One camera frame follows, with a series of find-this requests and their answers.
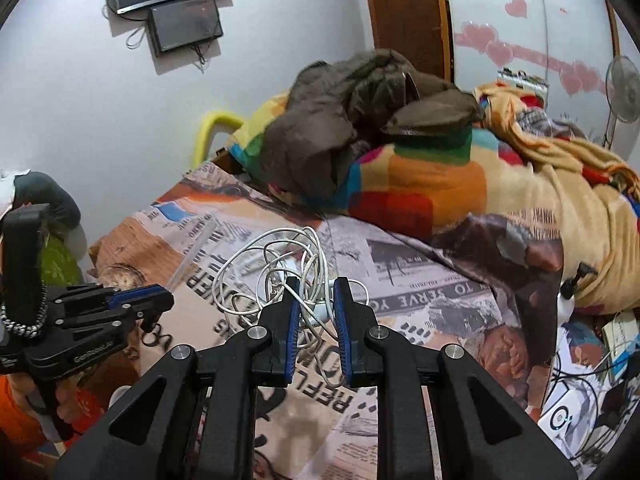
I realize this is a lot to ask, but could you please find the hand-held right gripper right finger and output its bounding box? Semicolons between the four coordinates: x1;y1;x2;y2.
332;276;578;480

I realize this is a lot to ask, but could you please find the dark grey cloth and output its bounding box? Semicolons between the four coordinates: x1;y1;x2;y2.
15;171;82;241

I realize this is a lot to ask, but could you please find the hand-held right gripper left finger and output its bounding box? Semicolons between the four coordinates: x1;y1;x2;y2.
50;276;301;480

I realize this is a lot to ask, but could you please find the black monitor cable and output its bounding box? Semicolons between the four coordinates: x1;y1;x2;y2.
187;44;210;73

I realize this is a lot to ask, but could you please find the colourful checked blanket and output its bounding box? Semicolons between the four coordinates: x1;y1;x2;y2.
227;92;526;241

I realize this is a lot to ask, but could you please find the white spray bottle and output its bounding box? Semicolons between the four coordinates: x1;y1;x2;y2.
560;261;598;321

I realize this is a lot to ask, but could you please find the white towel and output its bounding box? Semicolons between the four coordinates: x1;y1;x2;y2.
0;170;26;211

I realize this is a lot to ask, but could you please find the olive padded jacket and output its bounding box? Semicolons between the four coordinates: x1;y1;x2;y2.
261;49;486;208

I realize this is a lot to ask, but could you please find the standing fan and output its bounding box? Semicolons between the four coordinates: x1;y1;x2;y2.
604;54;640;151

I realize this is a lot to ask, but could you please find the beige booklet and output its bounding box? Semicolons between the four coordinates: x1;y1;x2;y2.
600;310;640;356

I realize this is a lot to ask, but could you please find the wardrobe with heart stickers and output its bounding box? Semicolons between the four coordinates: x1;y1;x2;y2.
440;0;640;161

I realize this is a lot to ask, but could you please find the printed bedsheet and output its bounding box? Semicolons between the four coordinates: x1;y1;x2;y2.
87;160;566;480

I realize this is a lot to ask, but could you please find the black hair tie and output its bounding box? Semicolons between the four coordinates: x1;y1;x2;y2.
140;322;173;348

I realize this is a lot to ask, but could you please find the clear plastic wrapper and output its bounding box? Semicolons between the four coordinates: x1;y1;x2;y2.
167;240;213;291

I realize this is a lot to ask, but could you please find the yellow foam tube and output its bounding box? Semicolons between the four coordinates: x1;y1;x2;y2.
192;109;248;171

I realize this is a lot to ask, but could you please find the orange cloth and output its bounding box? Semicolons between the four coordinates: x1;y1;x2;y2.
0;374;46;461

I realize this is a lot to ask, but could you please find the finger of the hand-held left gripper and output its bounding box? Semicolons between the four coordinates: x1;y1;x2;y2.
50;284;175;311
55;309;168;335

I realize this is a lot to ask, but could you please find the yellow fleece blanket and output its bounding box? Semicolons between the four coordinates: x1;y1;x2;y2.
472;80;640;316

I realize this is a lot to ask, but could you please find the brown wooden door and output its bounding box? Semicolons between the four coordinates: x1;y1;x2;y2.
360;0;455;83

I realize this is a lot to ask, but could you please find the small black wall monitor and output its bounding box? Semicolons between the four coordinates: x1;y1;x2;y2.
147;0;224;58

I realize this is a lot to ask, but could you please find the black television cable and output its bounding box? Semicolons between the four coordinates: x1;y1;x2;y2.
101;0;151;51

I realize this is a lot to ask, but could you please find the white box with round logo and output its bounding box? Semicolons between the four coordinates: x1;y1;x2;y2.
540;385;591;441

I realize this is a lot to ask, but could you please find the white charger cable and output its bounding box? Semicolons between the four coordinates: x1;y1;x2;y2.
211;226;368;351

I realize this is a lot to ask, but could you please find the green leaf-print bag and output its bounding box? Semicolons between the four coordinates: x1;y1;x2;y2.
37;232;83;286

